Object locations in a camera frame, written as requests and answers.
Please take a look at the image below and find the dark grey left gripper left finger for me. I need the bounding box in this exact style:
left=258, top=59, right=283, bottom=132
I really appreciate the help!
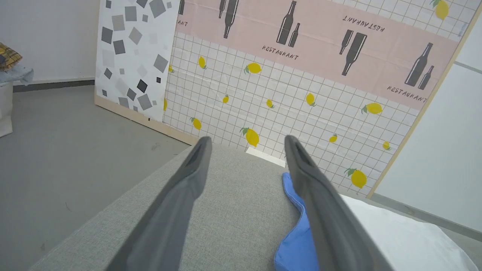
left=105, top=136, right=213, bottom=271

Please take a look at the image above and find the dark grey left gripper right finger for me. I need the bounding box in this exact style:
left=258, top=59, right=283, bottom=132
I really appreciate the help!
left=284, top=135, right=394, bottom=271

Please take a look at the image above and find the white and blue garment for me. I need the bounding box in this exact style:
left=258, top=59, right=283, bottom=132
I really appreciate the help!
left=274, top=172, right=479, bottom=271

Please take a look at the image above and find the grey fabric sofa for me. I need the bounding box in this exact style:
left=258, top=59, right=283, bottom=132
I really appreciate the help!
left=28, top=143, right=482, bottom=271

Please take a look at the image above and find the white rectangular pillar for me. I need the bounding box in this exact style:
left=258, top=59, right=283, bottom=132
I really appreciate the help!
left=246, top=147, right=287, bottom=168

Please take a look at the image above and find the lemon grid wallpaper panel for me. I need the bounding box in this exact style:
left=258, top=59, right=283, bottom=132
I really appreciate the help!
left=163, top=0, right=482, bottom=199

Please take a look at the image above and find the grey squares wallpaper panel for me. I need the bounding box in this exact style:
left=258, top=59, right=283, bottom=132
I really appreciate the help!
left=94, top=0, right=200, bottom=146

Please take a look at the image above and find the white fabric bag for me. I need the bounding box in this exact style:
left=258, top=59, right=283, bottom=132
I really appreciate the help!
left=0, top=81, right=14, bottom=138

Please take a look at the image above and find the pale blue-grey cloth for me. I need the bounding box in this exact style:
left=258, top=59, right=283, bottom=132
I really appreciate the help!
left=0, top=64, right=35, bottom=86

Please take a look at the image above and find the yellow plaid cloth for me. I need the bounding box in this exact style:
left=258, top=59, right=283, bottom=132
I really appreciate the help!
left=0, top=42, right=23, bottom=72

